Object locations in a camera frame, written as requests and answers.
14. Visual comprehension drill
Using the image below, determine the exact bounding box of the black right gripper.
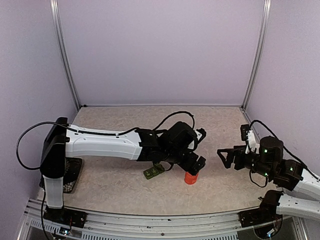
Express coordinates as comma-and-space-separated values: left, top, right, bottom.
217, 145, 274, 179

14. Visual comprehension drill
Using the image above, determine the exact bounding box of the red cylindrical can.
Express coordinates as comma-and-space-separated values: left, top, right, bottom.
184, 172, 199, 185

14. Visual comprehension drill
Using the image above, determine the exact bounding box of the green pill organizer box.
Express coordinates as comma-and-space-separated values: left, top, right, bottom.
143, 164, 165, 180

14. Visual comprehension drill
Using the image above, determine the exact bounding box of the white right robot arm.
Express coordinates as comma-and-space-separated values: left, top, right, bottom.
217, 136, 320, 227

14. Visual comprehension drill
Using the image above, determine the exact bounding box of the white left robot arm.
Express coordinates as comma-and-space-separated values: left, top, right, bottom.
40, 117, 207, 223

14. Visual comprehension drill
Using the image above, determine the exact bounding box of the black square tray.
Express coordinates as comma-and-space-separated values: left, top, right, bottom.
40, 158, 84, 194

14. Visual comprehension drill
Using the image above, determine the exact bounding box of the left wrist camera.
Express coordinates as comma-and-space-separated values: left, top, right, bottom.
194, 128, 207, 144

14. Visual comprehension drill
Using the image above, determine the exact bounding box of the right aluminium frame post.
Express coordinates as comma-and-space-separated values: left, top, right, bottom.
241, 0, 272, 112

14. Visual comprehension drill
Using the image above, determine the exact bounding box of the aluminium frame post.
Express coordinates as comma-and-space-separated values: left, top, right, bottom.
50, 0, 82, 111
241, 0, 272, 112

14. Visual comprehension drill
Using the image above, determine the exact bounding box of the front aluminium rail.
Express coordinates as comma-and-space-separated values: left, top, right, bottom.
25, 200, 304, 240

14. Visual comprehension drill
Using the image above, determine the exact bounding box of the left aluminium frame post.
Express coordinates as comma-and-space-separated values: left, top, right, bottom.
50, 0, 82, 111

